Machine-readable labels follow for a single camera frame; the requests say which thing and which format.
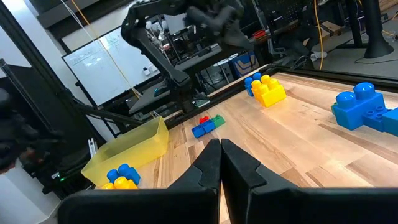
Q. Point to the large yellow building block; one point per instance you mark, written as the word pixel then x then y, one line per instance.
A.
pixel 257 85
pixel 273 97
pixel 122 183

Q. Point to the small green building block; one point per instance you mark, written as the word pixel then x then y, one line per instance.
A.
pixel 332 108
pixel 219 121

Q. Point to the white whiteboard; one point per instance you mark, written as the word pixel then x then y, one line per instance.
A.
pixel 93 71

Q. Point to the person's shoe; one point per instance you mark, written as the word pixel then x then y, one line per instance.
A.
pixel 318 56

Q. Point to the small blue building block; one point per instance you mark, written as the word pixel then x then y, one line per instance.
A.
pixel 198 132
pixel 391 123
pixel 374 119
pixel 209 126

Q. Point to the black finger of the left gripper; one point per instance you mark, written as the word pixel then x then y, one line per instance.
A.
pixel 214 18
pixel 237 39

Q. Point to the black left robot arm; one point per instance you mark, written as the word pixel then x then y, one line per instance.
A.
pixel 155 53

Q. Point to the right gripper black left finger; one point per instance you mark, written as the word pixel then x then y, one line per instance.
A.
pixel 140 208

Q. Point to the red tool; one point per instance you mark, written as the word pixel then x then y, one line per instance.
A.
pixel 259 34

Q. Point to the large blue building block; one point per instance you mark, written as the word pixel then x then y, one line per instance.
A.
pixel 132 175
pixel 354 112
pixel 248 88

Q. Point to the black computer mouse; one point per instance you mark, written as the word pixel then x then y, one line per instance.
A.
pixel 161 91

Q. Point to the cardboard box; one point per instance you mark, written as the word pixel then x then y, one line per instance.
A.
pixel 332 28

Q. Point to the yellow translucent plastic bin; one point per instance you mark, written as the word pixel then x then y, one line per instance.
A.
pixel 149 140

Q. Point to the dark grey side desk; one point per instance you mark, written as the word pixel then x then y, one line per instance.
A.
pixel 146 101

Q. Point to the small red building block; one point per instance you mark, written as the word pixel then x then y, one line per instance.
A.
pixel 204 119

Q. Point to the blue storage crate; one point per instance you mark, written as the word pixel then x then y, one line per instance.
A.
pixel 245 65

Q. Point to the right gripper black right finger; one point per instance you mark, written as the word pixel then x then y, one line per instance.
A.
pixel 311 208

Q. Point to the black stand with round base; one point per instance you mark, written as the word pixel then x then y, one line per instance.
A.
pixel 374 31

